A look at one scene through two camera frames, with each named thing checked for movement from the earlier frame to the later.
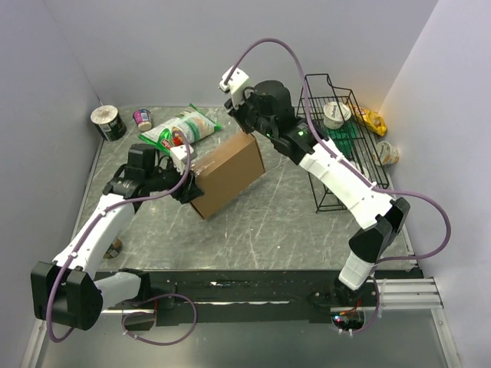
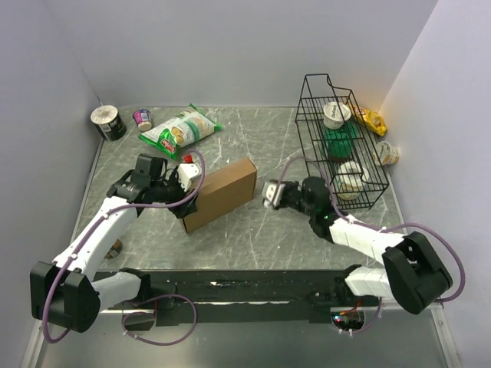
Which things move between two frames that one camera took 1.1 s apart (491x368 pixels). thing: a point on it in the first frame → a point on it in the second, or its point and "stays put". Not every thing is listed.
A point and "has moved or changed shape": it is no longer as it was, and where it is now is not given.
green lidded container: (344, 136) stays put
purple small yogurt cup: (143, 119) stays put
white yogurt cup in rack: (332, 117) stays put
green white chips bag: (192, 123) stays put
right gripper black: (237, 113) → (291, 184)
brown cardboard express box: (225, 174) has moved or changed shape
